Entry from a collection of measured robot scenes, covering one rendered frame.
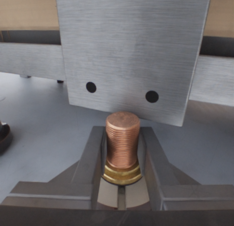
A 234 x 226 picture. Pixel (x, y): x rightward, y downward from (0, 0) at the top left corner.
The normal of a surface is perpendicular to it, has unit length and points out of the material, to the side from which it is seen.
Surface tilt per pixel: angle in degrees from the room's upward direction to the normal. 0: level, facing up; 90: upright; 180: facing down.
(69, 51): 90
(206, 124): 180
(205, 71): 90
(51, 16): 90
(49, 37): 90
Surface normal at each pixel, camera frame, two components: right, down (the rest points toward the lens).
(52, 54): -0.36, 0.44
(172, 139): 0.01, -0.88
